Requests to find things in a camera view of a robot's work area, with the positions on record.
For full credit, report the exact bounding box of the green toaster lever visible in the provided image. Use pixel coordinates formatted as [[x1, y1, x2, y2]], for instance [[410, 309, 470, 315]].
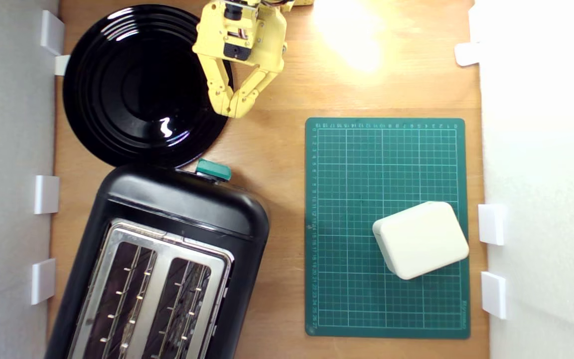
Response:
[[196, 159, 232, 181]]

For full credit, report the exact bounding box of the black two-slot toaster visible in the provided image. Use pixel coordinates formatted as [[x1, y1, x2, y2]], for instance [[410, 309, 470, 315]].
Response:
[[44, 164, 271, 359]]

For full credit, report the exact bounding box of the black round plate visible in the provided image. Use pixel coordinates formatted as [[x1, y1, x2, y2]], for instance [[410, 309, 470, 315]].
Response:
[[63, 4, 235, 168]]

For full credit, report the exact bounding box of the green cutting mat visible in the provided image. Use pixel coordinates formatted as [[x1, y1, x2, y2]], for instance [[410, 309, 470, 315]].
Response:
[[305, 118, 471, 340]]

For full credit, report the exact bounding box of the white block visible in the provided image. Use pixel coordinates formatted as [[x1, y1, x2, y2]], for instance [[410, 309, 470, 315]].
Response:
[[372, 201, 470, 280]]

